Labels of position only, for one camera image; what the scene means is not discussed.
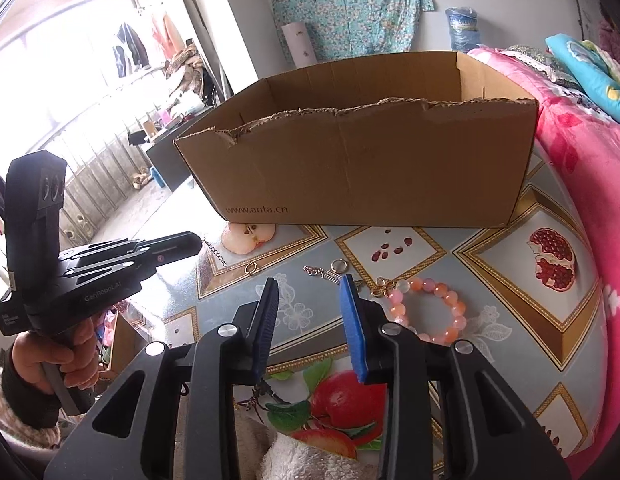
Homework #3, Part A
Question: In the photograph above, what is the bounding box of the rolled white mat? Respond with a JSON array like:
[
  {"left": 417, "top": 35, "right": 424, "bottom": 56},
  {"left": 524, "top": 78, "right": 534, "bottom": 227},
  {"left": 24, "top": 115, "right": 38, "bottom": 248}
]
[{"left": 281, "top": 21, "right": 319, "bottom": 67}]

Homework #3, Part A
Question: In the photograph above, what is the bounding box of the dark hanging jacket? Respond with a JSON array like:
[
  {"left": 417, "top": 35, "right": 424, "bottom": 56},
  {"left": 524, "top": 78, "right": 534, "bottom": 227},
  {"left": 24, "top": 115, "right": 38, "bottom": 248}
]
[{"left": 114, "top": 22, "right": 151, "bottom": 79}]

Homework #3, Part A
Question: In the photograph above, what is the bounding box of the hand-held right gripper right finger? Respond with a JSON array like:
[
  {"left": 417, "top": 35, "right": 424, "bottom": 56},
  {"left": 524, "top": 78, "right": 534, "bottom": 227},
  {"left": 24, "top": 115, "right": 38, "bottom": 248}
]
[{"left": 339, "top": 273, "right": 572, "bottom": 480}]

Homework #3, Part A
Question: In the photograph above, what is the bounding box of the pale green quilt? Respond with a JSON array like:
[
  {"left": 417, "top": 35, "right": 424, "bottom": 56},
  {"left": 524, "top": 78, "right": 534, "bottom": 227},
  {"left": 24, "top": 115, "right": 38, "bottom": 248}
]
[{"left": 582, "top": 37, "right": 620, "bottom": 87}]

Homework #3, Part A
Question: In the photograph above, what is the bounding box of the metal window railing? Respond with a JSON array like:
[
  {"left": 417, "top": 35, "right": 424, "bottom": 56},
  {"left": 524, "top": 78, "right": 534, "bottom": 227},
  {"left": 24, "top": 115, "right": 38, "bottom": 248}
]
[{"left": 54, "top": 125, "right": 157, "bottom": 242}]

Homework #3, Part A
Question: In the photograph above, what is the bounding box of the dark cabinet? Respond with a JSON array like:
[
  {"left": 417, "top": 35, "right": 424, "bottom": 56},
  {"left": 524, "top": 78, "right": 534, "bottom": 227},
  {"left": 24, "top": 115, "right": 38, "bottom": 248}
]
[{"left": 127, "top": 105, "right": 217, "bottom": 194}]

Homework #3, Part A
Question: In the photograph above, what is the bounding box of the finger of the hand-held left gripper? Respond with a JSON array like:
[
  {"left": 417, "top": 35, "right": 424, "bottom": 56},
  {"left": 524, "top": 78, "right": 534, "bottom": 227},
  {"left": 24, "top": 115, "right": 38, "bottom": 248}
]
[
  {"left": 60, "top": 231, "right": 205, "bottom": 267},
  {"left": 64, "top": 251, "right": 165, "bottom": 287}
]

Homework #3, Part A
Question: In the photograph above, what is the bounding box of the brown cardboard box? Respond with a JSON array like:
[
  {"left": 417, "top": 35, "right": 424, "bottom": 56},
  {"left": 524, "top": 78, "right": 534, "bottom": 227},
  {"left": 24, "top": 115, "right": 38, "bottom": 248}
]
[{"left": 173, "top": 50, "right": 540, "bottom": 229}]

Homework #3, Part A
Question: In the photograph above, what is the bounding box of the pink bead bracelet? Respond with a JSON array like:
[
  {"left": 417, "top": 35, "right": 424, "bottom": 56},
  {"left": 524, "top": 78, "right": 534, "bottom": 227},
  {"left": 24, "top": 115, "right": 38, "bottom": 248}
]
[{"left": 387, "top": 277, "right": 469, "bottom": 346}]

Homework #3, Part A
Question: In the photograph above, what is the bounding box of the fruit-print tablecloth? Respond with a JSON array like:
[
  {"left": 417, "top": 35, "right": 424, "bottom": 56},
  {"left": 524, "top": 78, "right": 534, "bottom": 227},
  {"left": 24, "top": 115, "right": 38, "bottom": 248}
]
[{"left": 124, "top": 135, "right": 617, "bottom": 466}]

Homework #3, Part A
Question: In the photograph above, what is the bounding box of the grey lace pillow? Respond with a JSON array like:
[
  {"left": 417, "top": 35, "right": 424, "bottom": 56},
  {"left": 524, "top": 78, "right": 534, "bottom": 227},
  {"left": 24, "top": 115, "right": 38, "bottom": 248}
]
[{"left": 505, "top": 44, "right": 584, "bottom": 94}]

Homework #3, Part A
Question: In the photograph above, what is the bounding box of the silver chain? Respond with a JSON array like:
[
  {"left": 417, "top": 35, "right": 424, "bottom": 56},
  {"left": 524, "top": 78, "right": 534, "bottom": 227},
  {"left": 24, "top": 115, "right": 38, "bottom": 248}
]
[{"left": 303, "top": 265, "right": 341, "bottom": 284}]

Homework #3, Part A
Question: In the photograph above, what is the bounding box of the blue water cooler bottle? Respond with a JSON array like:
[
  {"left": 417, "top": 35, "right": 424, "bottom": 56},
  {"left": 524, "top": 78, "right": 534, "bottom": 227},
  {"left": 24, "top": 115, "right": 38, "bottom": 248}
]
[{"left": 446, "top": 6, "right": 484, "bottom": 53}]

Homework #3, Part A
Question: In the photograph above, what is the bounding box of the pink floral blanket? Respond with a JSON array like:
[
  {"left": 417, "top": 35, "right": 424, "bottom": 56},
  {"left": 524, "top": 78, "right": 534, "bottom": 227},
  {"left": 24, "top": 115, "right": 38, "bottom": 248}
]
[{"left": 465, "top": 45, "right": 620, "bottom": 459}]

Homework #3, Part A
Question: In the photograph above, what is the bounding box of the blue quilt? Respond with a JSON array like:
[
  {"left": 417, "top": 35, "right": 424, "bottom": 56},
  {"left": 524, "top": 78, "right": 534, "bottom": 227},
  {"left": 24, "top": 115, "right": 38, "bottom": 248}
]
[{"left": 545, "top": 33, "right": 620, "bottom": 132}]

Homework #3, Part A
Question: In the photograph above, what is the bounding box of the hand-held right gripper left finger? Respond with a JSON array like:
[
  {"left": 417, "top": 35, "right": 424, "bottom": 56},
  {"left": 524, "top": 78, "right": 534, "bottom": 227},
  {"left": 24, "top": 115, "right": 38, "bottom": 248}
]
[{"left": 44, "top": 277, "right": 280, "bottom": 480}]

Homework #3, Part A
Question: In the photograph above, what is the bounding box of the person's left forearm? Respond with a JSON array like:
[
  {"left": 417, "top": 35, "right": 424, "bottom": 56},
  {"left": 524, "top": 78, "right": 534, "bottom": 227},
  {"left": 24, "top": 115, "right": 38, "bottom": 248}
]
[{"left": 0, "top": 347, "right": 66, "bottom": 449}]

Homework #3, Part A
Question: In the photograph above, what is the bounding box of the white fleece cloth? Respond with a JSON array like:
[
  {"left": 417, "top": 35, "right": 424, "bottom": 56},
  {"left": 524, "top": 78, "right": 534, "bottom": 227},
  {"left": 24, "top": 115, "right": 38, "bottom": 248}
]
[{"left": 172, "top": 394, "right": 385, "bottom": 480}]

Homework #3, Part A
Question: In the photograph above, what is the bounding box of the wall poster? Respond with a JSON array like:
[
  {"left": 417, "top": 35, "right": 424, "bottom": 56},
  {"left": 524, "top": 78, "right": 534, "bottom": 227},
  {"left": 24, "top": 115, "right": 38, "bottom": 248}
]
[{"left": 570, "top": 0, "right": 620, "bottom": 57}]

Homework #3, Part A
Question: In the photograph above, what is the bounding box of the thin bronze chain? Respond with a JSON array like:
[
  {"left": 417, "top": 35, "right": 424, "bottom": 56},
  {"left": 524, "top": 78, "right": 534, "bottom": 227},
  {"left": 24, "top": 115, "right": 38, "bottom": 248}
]
[{"left": 202, "top": 234, "right": 229, "bottom": 274}]

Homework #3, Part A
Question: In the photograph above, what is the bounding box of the pile of plaid clothes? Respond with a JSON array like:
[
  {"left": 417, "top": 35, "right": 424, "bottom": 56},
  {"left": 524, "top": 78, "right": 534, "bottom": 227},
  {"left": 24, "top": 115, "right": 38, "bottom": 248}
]
[{"left": 165, "top": 40, "right": 217, "bottom": 112}]

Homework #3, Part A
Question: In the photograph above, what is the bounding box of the person's left hand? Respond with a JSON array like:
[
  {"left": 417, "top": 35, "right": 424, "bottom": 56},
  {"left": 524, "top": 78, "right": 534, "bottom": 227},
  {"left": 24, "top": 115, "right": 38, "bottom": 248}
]
[{"left": 12, "top": 305, "right": 98, "bottom": 404}]

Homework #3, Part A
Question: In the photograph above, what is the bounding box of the floral cloth wall hanging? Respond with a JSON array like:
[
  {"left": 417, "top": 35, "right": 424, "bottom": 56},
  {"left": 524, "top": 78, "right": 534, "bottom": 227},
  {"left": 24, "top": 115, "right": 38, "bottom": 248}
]
[{"left": 266, "top": 0, "right": 436, "bottom": 59}]

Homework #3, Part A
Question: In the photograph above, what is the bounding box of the pink hanging garment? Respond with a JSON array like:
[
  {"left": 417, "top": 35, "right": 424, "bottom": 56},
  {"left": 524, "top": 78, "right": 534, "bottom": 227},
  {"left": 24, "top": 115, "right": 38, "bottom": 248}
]
[{"left": 150, "top": 12, "right": 183, "bottom": 57}]

